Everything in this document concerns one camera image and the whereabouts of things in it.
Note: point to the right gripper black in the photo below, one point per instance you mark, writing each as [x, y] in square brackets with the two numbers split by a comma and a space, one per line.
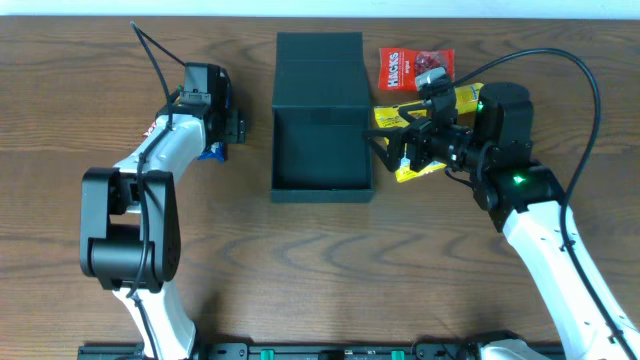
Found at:
[417, 145]

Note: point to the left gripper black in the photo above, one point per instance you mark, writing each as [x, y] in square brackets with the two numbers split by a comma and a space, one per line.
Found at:
[236, 126]

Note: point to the yellow Hacks candy bag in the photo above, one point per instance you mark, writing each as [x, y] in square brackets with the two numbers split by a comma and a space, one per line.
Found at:
[388, 117]

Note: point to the blue Oreo cookie pack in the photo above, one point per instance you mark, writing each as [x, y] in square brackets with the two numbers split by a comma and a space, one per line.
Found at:
[216, 151]

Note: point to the red Hacks candy bag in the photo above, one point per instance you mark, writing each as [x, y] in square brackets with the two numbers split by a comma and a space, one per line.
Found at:
[399, 67]

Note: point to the dark green box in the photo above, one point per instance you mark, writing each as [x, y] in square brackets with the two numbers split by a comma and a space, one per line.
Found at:
[321, 108]

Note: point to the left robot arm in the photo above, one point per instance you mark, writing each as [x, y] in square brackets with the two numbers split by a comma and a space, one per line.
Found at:
[130, 238]

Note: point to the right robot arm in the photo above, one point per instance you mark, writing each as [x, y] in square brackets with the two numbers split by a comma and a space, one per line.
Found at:
[526, 204]

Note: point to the yellow cylindrical candy container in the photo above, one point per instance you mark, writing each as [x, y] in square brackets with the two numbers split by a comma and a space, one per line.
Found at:
[467, 98]

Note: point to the red KitKat bar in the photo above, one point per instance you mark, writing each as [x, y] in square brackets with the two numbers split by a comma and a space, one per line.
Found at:
[150, 129]

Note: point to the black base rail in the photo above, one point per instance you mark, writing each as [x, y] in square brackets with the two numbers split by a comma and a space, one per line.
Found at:
[242, 351]

